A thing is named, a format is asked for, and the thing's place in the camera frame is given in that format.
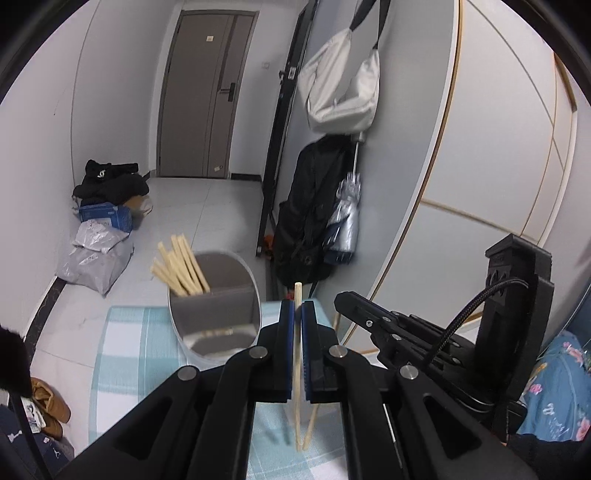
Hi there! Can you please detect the dark blue shoe box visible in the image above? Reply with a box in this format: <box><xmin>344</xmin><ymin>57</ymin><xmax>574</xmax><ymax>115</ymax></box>
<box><xmin>0</xmin><ymin>406</ymin><xmax>75</xmax><ymax>480</ymax></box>

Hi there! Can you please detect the teal plaid tablecloth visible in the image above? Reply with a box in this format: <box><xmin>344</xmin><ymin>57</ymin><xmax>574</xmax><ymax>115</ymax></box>
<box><xmin>88</xmin><ymin>299</ymin><xmax>356</xmax><ymax>480</ymax></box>

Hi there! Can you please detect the brown cardboard box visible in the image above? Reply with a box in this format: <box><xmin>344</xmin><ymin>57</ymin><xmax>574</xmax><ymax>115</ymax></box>
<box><xmin>124</xmin><ymin>194</ymin><xmax>154</xmax><ymax>220</ymax></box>

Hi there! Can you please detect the silver folding umbrella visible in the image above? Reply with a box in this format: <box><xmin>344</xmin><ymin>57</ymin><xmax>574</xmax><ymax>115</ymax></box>
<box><xmin>323</xmin><ymin>131</ymin><xmax>365</xmax><ymax>265</ymax></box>

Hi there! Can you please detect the brown suede shoe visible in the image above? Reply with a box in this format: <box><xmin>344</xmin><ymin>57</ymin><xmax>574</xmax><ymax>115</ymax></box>
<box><xmin>30</xmin><ymin>376</ymin><xmax>72</xmax><ymax>423</ymax></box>
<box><xmin>34</xmin><ymin>411</ymin><xmax>64</xmax><ymax>440</ymax></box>

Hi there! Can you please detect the black backpack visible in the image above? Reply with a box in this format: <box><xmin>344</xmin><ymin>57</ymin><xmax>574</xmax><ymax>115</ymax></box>
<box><xmin>272</xmin><ymin>135</ymin><xmax>352</xmax><ymax>301</ymax></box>

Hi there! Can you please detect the small grey parcel bag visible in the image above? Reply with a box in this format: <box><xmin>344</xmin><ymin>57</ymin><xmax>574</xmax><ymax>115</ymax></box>
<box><xmin>71</xmin><ymin>219</ymin><xmax>131</xmax><ymax>254</ymax></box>

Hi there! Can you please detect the black fuzzy object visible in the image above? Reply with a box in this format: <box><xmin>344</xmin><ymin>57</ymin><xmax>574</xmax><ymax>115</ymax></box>
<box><xmin>0</xmin><ymin>325</ymin><xmax>32</xmax><ymax>398</ymax></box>

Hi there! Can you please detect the blue floral cloth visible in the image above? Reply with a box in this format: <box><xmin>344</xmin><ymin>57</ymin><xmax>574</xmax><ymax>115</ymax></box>
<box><xmin>517</xmin><ymin>330</ymin><xmax>591</xmax><ymax>444</ymax></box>

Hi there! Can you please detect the white shoulder bag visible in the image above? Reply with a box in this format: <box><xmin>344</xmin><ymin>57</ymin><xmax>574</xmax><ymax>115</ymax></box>
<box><xmin>297</xmin><ymin>0</ymin><xmax>391</xmax><ymax>136</ymax></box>

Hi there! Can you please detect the blue cardboard box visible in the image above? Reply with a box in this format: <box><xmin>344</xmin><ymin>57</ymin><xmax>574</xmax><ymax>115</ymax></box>
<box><xmin>78</xmin><ymin>202</ymin><xmax>134</xmax><ymax>232</ymax></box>

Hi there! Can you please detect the bundle of wooden chopsticks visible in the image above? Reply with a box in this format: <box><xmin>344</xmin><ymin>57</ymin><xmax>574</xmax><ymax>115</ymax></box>
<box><xmin>151</xmin><ymin>234</ymin><xmax>212</xmax><ymax>297</ymax></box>

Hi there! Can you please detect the black clothes pile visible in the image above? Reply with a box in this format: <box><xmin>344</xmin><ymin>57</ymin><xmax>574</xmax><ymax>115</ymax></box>
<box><xmin>71</xmin><ymin>159</ymin><xmax>150</xmax><ymax>206</ymax></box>

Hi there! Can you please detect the large grey parcel bag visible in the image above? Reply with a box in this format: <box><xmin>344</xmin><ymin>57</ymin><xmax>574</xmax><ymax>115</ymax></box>
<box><xmin>55</xmin><ymin>237</ymin><xmax>134</xmax><ymax>296</ymax></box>

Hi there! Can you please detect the black door frame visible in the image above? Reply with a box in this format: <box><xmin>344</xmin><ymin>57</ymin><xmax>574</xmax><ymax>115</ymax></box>
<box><xmin>255</xmin><ymin>0</ymin><xmax>321</xmax><ymax>259</ymax></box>

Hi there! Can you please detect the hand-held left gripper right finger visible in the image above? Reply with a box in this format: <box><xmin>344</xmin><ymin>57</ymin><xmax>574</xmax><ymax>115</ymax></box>
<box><xmin>301</xmin><ymin>300</ymin><xmax>539</xmax><ymax>480</ymax></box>

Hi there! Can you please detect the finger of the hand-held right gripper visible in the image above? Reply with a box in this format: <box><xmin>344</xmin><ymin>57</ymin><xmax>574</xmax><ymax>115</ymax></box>
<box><xmin>369</xmin><ymin>327</ymin><xmax>468</xmax><ymax>371</ymax></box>
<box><xmin>334</xmin><ymin>291</ymin><xmax>445</xmax><ymax>343</ymax></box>

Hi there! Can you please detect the grey-brown entrance door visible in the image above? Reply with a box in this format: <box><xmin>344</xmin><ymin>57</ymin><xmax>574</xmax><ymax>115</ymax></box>
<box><xmin>156</xmin><ymin>10</ymin><xmax>259</xmax><ymax>180</ymax></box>

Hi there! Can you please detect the grey divided utensil holder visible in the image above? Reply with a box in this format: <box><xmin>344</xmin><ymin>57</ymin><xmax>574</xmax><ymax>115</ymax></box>
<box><xmin>167</xmin><ymin>250</ymin><xmax>263</xmax><ymax>363</ymax></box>

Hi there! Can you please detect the black braided cable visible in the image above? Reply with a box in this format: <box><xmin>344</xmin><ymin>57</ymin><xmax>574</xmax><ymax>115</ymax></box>
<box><xmin>9</xmin><ymin>392</ymin><xmax>52</xmax><ymax>480</ymax></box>
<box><xmin>427</xmin><ymin>278</ymin><xmax>532</xmax><ymax>365</ymax></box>

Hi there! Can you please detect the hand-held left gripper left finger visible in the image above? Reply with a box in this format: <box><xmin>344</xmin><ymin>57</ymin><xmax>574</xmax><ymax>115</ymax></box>
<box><xmin>58</xmin><ymin>300</ymin><xmax>296</xmax><ymax>480</ymax></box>

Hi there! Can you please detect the white wardrobe with gold trim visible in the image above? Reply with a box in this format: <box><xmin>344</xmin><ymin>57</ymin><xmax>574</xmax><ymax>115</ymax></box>
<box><xmin>342</xmin><ymin>0</ymin><xmax>591</xmax><ymax>356</ymax></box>

